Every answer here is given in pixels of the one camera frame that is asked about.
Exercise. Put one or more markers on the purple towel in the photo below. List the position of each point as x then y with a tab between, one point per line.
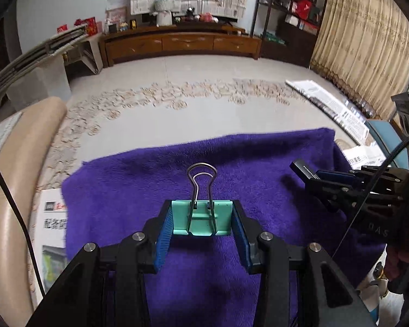
201	279

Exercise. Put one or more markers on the green binder clip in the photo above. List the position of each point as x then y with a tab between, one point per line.
202	218

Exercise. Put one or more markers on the dark display shelf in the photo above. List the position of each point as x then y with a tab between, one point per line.
288	29

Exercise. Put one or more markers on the large newspaper spread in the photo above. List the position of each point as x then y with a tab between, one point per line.
47	230

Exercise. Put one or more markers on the blue chair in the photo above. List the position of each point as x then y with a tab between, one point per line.
388	139

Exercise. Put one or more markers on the white vase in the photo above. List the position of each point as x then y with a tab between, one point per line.
162	10

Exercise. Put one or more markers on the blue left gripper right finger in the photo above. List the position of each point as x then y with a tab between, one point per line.
244	233

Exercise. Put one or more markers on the folded newspaper stack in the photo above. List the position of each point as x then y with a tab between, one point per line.
348	119

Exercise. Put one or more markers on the beige curtain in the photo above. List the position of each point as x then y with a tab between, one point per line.
363	49

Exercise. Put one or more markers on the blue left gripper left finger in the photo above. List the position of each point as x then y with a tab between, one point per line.
163	241

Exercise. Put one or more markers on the right hand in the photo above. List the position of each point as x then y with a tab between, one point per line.
397	263

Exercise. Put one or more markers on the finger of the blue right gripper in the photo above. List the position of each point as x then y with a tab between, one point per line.
338	177
330	195

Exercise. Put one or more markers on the folded cardboard stack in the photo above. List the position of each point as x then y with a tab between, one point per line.
52	47

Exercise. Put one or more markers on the wooden tv cabinet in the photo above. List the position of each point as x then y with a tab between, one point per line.
184	39

